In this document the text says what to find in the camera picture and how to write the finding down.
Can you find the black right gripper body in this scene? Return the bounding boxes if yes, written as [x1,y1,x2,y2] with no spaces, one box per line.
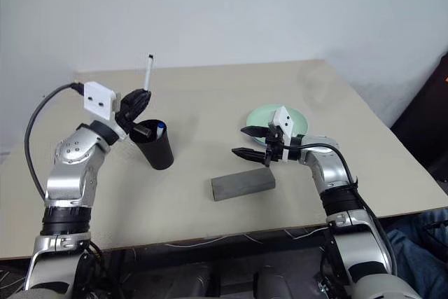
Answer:
[263,123,284,168]

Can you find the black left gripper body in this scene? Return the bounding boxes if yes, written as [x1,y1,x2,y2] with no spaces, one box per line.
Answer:
[113,97,136,132]

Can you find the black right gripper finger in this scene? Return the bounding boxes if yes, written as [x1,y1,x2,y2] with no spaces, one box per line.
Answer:
[239,125,270,138]
[231,147,267,165]

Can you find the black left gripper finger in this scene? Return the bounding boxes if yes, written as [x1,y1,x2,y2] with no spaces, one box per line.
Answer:
[123,95,153,123]
[121,90,151,111]

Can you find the mint green plate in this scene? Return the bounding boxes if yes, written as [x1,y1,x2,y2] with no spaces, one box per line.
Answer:
[245,103,311,146]

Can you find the white marker with black cap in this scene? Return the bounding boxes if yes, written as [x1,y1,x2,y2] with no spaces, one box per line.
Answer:
[143,53,155,90]

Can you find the grey glasses case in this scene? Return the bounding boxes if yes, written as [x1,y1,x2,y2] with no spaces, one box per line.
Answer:
[210,167,277,202]

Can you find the black cup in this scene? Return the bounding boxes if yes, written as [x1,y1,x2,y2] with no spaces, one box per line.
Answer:
[129,120,175,171]

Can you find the light blue plate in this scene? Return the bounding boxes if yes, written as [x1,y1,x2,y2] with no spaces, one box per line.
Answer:
[246,127,311,148]

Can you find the person's blue jeans leg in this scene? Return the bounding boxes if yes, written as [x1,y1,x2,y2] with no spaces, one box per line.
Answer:
[386,209,448,299]

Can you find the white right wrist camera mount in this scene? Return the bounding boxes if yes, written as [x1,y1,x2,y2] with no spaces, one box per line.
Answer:
[268,105,298,163]

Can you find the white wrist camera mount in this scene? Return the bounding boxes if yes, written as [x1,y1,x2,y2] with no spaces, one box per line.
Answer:
[268,105,298,163]
[83,81,127,141]

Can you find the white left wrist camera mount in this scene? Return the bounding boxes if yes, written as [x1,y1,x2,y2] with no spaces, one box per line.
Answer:
[83,81,127,141]

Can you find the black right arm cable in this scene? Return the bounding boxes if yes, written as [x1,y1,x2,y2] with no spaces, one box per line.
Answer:
[279,143,398,275]

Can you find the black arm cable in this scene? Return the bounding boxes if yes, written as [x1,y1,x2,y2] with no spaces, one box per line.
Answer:
[279,143,398,275]
[24,83,85,200]

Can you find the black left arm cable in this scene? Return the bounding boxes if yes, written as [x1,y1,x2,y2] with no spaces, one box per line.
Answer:
[24,83,85,200]

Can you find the thin white wire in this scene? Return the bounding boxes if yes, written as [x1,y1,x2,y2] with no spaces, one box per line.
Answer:
[283,228,330,241]
[164,232,260,248]

